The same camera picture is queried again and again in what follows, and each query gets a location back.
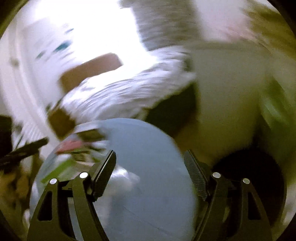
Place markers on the white bedside cabinet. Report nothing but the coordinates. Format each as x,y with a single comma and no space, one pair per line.
229,80

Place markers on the white patterned bed quilt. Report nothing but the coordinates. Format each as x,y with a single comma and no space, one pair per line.
157,87

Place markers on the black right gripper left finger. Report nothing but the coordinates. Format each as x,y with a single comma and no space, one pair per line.
51,219

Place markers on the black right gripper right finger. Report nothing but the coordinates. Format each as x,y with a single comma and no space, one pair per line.
229,210

